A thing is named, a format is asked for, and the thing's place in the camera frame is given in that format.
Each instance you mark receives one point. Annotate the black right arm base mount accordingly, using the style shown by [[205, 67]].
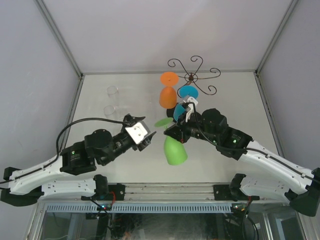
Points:
[[223, 193]]

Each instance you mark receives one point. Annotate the clear champagne flute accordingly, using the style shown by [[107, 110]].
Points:
[[110, 112], [115, 100]]

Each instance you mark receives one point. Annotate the orange plastic wine glass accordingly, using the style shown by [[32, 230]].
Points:
[[168, 95]]

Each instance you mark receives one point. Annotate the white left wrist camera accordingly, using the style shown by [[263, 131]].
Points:
[[138, 132]]

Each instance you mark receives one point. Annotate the aluminium front frame rail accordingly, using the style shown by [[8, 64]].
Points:
[[170, 191]]

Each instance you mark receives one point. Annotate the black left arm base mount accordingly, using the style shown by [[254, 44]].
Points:
[[116, 193]]

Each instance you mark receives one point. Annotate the clear champagne flute back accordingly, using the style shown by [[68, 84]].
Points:
[[115, 100]]

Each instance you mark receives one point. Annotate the blue plastic wine glass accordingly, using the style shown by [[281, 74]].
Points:
[[187, 90]]

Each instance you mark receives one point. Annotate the clear upside-down glass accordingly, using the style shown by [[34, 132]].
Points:
[[151, 106]]

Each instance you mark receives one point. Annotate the blue slotted cable duct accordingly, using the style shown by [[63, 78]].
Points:
[[137, 208]]

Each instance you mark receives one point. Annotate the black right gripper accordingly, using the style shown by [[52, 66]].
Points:
[[179, 131]]

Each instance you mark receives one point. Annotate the clear champagne flute front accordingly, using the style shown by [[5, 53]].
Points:
[[110, 112]]

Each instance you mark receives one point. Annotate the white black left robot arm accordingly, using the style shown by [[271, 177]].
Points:
[[56, 177]]

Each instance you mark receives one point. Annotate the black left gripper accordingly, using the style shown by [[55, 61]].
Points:
[[144, 143]]

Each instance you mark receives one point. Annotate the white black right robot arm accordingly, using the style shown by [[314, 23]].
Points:
[[288, 182]]

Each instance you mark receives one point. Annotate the green plastic wine glass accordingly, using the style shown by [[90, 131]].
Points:
[[174, 150]]

